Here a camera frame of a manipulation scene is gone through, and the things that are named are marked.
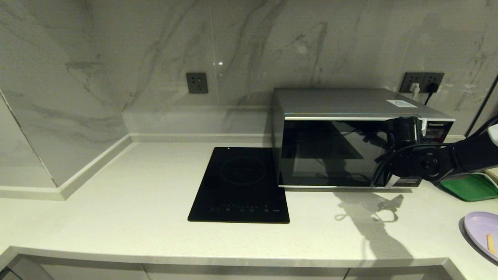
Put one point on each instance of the grey cabinet front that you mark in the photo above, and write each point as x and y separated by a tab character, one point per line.
397	273
241	273
78	270

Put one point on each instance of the green plastic tray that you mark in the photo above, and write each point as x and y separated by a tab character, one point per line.
472	188

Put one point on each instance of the black induction cooktop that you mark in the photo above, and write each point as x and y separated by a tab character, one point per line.
237	186

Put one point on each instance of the white power plug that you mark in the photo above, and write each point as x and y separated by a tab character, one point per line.
414	89

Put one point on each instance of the silver Panasonic microwave oven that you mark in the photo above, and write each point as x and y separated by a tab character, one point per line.
330	100

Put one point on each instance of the grey double wall socket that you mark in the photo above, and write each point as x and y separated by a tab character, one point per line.
422	77

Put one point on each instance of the black power plug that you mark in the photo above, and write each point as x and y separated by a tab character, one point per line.
432	87

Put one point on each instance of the purple plastic plate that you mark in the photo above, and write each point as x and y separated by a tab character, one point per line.
476	229

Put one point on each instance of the silver microwave door dark window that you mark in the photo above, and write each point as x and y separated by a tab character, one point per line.
327	155

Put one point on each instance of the yellow french fry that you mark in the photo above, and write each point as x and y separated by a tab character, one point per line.
490	243

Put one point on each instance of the grey single wall socket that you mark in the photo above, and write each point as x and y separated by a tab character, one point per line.
197	83

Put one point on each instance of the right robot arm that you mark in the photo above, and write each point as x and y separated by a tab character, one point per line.
432	163

